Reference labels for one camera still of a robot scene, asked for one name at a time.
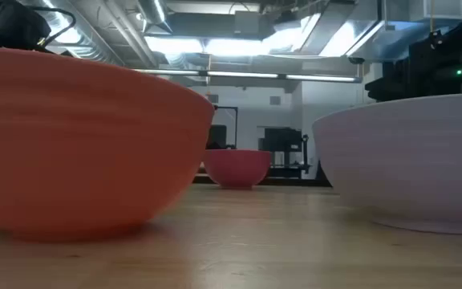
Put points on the black workstation machine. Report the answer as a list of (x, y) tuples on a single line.
[(281, 140)]

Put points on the grey wall vent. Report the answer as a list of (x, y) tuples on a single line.
[(213, 98), (275, 100)]

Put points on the rectangular silver air duct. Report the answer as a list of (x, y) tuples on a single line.
[(359, 28)]

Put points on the ceiling security camera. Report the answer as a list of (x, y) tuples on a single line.
[(356, 60)]

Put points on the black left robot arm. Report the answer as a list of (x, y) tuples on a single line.
[(14, 24)]

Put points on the pink plastic bowl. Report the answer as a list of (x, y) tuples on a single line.
[(237, 168)]

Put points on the orange plastic bowl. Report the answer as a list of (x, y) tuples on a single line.
[(74, 140)]

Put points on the lavender plastic bowl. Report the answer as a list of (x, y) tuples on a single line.
[(407, 160)]

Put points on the round silver air duct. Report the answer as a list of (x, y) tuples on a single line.
[(155, 12)]

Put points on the ceiling light tube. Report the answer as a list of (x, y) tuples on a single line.
[(319, 78), (167, 72), (243, 74)]

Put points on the black chair back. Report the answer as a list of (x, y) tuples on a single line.
[(217, 136)]

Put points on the bright ceiling light panel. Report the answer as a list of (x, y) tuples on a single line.
[(215, 46)]

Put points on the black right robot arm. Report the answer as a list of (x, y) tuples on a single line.
[(427, 72)]

